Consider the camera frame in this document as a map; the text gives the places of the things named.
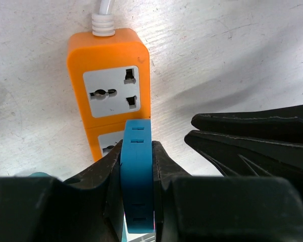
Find small blue square socket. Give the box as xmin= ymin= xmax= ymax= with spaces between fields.
xmin=120 ymin=119 xmax=154 ymax=233

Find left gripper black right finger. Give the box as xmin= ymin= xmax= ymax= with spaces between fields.
xmin=152 ymin=141 xmax=303 ymax=241

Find orange power strip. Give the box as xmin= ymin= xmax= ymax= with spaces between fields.
xmin=66 ymin=28 xmax=151 ymax=161

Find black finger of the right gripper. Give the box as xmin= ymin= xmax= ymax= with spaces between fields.
xmin=191 ymin=105 xmax=303 ymax=144
xmin=184 ymin=130 xmax=303 ymax=182

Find white cable of orange strip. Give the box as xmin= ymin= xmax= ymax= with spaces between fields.
xmin=90 ymin=0 xmax=116 ymax=36

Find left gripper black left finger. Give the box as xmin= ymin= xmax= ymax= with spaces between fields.
xmin=0 ymin=143 xmax=124 ymax=241

